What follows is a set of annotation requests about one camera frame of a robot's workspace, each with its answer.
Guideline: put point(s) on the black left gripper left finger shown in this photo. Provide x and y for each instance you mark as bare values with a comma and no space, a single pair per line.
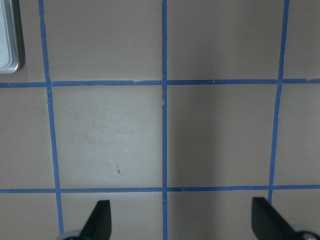
98,225

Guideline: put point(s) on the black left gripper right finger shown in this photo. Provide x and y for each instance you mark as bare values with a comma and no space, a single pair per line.
268,224

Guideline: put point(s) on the silver kitchen scale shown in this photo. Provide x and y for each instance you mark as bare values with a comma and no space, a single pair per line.
9,54

